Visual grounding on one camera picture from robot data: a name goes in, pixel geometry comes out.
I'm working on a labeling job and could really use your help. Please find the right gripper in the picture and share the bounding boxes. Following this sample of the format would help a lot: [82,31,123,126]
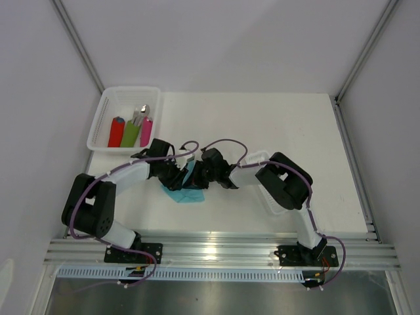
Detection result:
[182,161,219,190]

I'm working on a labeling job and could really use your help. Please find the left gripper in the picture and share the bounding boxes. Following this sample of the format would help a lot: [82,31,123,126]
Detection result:
[155,156,188,192]

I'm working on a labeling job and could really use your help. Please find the teal paper napkin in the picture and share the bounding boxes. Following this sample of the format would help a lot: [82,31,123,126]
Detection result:
[162,161,205,203]

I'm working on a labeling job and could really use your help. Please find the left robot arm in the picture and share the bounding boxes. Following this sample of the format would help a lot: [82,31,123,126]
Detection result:
[62,138,199,263]

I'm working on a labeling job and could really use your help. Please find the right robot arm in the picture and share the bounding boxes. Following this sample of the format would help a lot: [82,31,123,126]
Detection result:
[184,148,327,266]

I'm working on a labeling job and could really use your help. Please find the pink napkin roll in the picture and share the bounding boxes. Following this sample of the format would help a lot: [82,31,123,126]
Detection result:
[140,117,153,147]

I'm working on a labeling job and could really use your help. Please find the red napkin roll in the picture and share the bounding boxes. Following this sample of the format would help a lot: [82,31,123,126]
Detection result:
[108,116,125,148]

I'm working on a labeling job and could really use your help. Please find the large white plastic basket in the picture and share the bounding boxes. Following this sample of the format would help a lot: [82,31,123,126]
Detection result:
[87,86,163,154]

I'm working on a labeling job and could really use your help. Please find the small white plastic tray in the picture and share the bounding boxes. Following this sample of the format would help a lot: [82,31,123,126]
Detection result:
[244,150,287,216]

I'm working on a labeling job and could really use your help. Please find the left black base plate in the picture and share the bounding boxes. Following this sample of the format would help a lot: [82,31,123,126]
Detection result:
[104,241,163,264]

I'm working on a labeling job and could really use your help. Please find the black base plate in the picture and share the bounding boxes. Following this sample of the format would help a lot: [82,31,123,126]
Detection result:
[104,241,163,264]
[274,244,339,267]

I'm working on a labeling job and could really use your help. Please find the right aluminium frame post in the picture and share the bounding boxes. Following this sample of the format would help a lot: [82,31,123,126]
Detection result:
[334,0,404,102]

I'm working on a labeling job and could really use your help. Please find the aluminium frame post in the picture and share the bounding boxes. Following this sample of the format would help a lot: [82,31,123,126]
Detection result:
[334,0,404,102]
[49,0,105,94]

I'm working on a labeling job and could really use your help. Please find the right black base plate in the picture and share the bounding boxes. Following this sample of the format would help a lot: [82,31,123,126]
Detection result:
[274,244,339,267]

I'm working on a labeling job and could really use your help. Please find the white slotted cable duct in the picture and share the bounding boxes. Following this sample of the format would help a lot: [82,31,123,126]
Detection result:
[57,266,305,283]

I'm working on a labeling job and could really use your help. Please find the aluminium mounting rail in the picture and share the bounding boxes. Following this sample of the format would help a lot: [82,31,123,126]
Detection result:
[44,231,401,271]

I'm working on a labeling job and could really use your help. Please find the left aluminium frame post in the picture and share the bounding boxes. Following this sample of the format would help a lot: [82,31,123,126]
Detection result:
[49,0,105,94]

